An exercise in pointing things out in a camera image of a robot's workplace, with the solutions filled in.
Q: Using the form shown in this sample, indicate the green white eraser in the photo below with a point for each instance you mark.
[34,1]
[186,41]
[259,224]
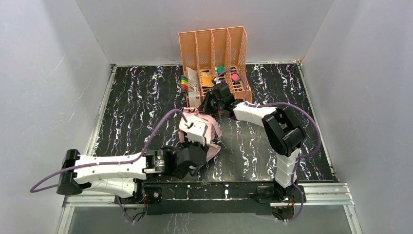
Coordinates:
[219,69]

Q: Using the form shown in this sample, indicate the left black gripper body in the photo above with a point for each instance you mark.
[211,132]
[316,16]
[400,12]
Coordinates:
[191,146]

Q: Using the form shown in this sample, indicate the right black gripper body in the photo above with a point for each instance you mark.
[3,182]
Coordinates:
[210,102]

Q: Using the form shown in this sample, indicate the white red box in organizer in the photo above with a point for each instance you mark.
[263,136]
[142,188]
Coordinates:
[194,99]

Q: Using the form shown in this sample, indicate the yellow spiral notebook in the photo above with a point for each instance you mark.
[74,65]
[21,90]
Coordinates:
[206,79]

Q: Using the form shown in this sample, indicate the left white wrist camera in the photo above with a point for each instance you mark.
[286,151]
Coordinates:
[196,132]

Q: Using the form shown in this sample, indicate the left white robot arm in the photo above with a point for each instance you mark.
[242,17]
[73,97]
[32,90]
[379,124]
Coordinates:
[117,175]

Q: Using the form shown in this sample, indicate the pink grey eraser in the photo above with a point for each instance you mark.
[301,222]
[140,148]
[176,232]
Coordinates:
[235,78]

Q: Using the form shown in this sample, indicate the black pink folding umbrella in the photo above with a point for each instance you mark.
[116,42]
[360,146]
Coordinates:
[213,129]

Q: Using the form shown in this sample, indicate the orange plastic desk organizer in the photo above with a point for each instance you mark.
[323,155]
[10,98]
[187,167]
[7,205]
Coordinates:
[204,50]

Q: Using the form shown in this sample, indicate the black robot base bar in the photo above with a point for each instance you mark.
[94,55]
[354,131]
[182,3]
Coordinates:
[210,197]

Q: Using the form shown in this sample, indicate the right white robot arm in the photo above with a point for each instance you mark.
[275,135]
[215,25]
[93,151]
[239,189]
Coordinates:
[284,132]

